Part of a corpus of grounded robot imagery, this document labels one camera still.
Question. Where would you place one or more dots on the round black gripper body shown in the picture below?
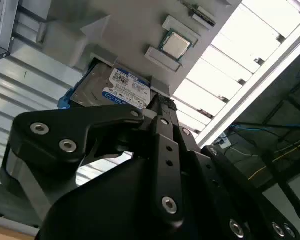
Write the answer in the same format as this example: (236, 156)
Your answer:
(110, 207)

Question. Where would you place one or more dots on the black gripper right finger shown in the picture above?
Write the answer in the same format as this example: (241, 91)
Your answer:
(222, 180)

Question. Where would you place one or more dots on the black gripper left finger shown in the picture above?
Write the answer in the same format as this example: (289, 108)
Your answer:
(52, 135)

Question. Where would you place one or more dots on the hard disk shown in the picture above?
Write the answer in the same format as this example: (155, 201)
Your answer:
(95, 85)

